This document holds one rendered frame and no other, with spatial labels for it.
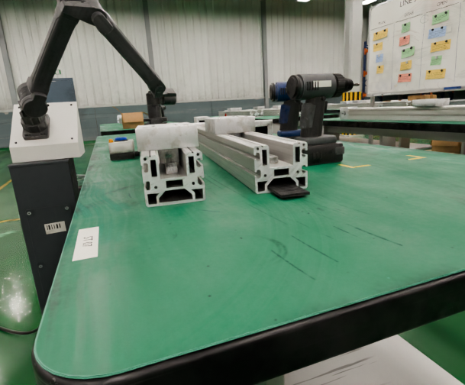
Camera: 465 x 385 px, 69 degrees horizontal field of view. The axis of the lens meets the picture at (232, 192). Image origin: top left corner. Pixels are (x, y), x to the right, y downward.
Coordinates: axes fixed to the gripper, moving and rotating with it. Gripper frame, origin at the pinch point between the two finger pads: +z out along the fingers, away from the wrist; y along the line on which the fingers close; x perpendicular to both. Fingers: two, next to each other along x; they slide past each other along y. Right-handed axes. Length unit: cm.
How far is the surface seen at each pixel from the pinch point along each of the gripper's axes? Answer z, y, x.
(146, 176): -2, -4, -99
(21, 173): 7, -50, -21
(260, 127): -3.8, 37.6, -32.2
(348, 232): 3, 19, -121
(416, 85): -21, 269, 155
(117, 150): -0.2, -14.1, -35.5
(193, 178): -1, 3, -99
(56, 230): 30, -42, -20
